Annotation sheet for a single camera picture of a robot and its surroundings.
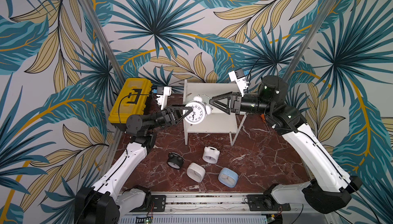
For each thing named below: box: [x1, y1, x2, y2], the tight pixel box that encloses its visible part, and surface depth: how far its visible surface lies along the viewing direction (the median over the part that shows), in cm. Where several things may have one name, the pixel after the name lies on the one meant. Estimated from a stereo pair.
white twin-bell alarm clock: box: [184, 94, 213, 126], surface depth 55 cm
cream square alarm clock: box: [186, 162, 206, 183], surface depth 78 cm
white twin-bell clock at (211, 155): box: [202, 146, 221, 164], surface depth 83 cm
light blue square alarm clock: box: [217, 167, 239, 189], surface depth 78 cm
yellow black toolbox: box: [107, 77, 154, 130], surface depth 94 cm
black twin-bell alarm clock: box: [167, 151, 185, 170], surface depth 81 cm
